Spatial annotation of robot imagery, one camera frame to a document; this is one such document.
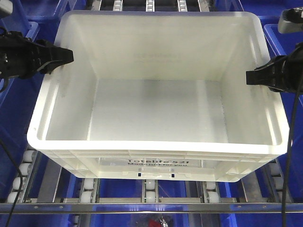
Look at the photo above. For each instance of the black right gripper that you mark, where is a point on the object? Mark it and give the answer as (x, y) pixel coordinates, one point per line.
(282, 73)

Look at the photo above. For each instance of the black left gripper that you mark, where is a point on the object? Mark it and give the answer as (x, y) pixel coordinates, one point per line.
(21, 57)

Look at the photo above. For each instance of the white plastic tote bin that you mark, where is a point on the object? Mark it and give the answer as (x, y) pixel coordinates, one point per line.
(159, 95)

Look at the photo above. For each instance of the blue bin left shelf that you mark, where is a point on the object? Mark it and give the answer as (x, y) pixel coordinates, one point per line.
(17, 103)

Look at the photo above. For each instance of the blue bin lower shelf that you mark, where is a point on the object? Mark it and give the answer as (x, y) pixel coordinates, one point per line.
(135, 215)

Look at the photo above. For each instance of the right white roller track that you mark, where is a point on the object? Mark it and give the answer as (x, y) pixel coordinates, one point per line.
(276, 179)

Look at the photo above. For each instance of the white roller track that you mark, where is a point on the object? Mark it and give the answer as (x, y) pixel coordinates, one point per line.
(21, 186)
(276, 179)

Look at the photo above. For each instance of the left white roller track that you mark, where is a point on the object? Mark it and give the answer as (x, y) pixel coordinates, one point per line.
(21, 186)

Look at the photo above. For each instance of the centre-right roller track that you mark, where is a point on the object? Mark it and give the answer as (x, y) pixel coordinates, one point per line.
(210, 192)

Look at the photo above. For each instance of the centre-left roller track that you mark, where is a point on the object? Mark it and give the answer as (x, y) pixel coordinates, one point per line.
(89, 190)

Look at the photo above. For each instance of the centre roller track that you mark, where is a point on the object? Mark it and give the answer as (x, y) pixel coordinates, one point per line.
(148, 191)

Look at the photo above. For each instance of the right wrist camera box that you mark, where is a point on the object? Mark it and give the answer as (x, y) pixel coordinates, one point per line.
(291, 21)

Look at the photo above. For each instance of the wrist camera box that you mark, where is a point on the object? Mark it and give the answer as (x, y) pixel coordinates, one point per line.
(6, 8)
(291, 21)

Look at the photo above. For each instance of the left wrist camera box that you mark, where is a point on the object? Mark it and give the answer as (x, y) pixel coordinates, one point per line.
(6, 8)

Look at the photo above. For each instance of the steel shelf front rail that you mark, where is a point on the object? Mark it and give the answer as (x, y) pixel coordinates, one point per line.
(90, 208)

